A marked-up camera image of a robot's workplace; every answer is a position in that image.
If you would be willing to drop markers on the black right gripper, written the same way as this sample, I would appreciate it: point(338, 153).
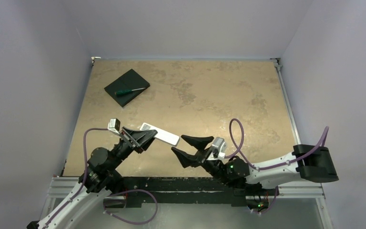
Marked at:
point(204, 156)

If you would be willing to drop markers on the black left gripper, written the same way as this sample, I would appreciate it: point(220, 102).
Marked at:
point(139, 137)

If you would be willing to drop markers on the white remote control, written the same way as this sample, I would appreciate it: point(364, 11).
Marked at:
point(162, 135)

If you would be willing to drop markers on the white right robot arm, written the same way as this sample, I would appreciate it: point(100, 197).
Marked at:
point(306, 162)

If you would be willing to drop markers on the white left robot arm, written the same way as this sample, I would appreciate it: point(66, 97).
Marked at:
point(99, 180)

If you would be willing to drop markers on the black foam block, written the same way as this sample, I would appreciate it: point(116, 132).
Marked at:
point(129, 80)

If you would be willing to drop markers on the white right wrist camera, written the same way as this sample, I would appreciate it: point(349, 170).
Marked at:
point(218, 148)

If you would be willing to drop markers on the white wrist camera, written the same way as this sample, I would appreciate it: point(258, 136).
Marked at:
point(218, 148)
point(114, 125)

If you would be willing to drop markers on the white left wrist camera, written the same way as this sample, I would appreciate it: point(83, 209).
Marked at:
point(114, 125)

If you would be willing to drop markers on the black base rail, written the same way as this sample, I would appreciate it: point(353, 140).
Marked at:
point(188, 190)

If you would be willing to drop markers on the green handled screwdriver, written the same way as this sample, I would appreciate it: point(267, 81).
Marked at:
point(129, 91)

